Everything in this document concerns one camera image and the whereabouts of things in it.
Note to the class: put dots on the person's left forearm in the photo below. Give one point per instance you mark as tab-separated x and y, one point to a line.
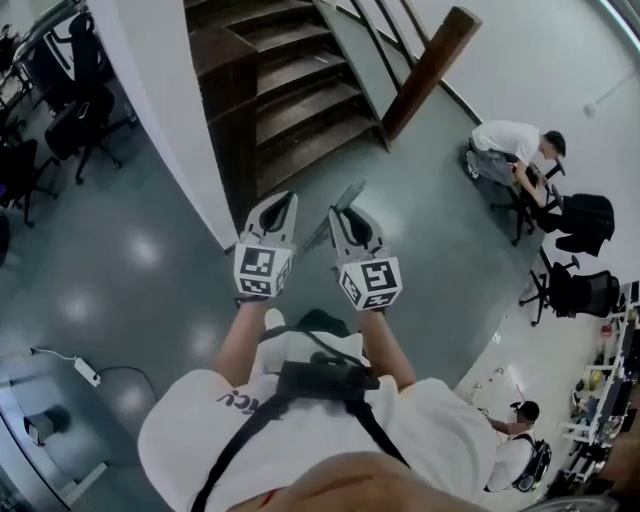
240	345

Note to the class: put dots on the black chest-mounted device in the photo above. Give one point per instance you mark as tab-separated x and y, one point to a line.
320	380

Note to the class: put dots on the scattered small white bottles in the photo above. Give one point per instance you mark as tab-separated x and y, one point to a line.
498	371

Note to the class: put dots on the black mesh office chair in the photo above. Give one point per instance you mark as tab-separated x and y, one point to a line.
585	295

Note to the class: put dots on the person's white shoe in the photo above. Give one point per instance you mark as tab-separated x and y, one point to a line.
274	319

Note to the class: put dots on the person's white shirt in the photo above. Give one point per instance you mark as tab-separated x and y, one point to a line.
310	435

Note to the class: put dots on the dark wooden staircase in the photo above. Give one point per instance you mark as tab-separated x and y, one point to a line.
300	105

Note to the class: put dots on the brown wooden stair post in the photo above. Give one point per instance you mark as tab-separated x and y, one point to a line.
430	75

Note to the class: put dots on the dark smartphone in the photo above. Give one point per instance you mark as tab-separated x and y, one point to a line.
84	109

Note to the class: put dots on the grey curved desk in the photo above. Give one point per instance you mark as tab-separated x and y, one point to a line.
20	390

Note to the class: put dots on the jacket-covered black office chair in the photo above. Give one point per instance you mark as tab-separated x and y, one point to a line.
587	222

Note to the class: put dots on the grey waste bin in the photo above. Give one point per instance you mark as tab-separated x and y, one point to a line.
34	431

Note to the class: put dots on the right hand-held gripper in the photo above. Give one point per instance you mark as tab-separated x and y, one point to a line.
372	277

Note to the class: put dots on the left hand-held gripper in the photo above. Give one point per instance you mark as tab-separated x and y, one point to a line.
255	262

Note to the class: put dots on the person's black trousers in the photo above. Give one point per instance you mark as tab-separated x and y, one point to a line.
325	322

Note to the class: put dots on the row of white office desks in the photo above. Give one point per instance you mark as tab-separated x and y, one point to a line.
622	345

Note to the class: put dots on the white power strip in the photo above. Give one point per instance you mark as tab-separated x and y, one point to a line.
87	371

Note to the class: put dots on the person's face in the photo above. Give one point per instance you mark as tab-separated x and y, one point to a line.
380	485

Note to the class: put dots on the person's right forearm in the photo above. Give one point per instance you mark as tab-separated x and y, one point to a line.
387	350

